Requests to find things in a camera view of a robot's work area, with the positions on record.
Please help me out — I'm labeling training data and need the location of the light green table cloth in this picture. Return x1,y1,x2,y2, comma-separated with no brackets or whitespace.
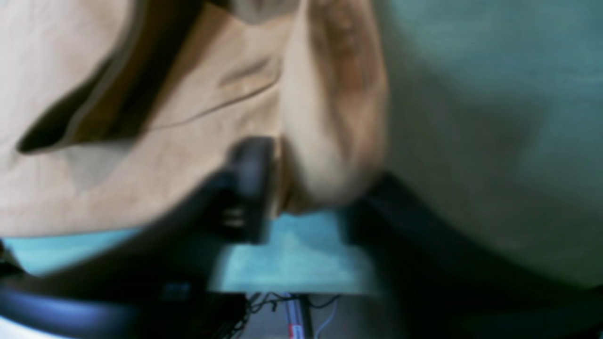
2,0,602,292

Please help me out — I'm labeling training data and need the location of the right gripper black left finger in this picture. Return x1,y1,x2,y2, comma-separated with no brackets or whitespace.
1,137,275,339

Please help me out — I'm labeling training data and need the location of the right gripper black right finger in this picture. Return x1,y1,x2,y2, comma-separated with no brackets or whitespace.
339,173,603,339

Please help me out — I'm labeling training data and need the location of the tan orange T-shirt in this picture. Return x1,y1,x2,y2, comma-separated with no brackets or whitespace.
0,0,388,237

